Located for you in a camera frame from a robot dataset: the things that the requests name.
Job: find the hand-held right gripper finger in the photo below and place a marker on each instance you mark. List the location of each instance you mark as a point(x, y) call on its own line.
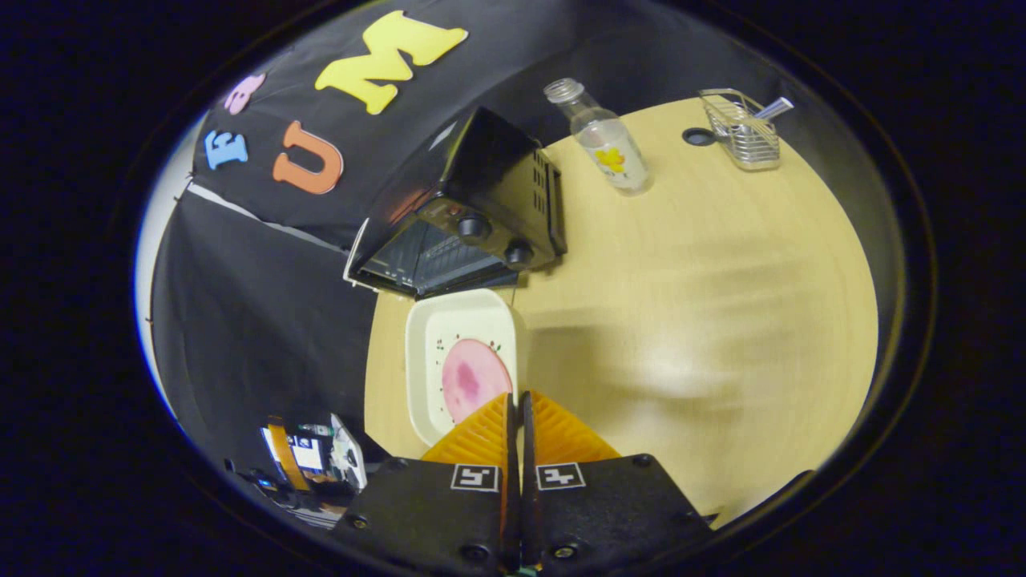
point(508, 497)
point(527, 497)

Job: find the pink round food slice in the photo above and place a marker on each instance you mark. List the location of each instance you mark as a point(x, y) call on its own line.
point(473, 377)

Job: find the white rectangular food tray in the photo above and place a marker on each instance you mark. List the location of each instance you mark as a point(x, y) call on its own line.
point(465, 316)

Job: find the black electric oven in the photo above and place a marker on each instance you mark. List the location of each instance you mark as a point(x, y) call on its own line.
point(497, 176)

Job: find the clear glass bottle yellow label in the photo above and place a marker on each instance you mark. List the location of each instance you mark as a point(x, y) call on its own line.
point(609, 148)

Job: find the small black round cap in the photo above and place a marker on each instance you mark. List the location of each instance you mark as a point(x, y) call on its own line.
point(699, 136)

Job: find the striped straw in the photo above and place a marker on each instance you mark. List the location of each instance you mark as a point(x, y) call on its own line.
point(776, 106)

